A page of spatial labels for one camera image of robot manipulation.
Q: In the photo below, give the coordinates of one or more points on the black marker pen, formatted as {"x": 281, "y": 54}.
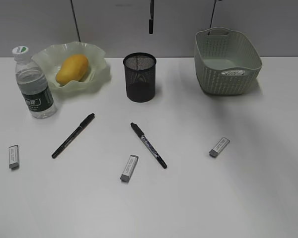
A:
{"x": 146, "y": 142}
{"x": 74, "y": 134}
{"x": 151, "y": 11}

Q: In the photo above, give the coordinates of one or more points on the yellow mango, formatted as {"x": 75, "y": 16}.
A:
{"x": 73, "y": 69}

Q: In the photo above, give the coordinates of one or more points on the waste paper ball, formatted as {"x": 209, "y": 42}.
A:
{"x": 233, "y": 72}

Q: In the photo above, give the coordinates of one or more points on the clear water bottle green label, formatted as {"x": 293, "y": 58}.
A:
{"x": 33, "y": 84}

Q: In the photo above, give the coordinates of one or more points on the grey white eraser middle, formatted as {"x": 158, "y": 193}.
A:
{"x": 129, "y": 168}

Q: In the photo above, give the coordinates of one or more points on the grey white eraser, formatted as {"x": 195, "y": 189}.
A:
{"x": 129, "y": 168}
{"x": 217, "y": 149}
{"x": 13, "y": 156}

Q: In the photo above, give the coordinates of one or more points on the black mesh pen holder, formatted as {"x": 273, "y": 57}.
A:
{"x": 140, "y": 76}

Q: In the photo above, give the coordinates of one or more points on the grey white eraser right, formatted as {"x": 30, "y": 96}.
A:
{"x": 217, "y": 149}

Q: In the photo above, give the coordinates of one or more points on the pale green woven basket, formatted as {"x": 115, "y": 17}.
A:
{"x": 219, "y": 49}

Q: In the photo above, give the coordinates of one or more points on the grey white eraser left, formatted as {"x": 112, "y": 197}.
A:
{"x": 13, "y": 156}

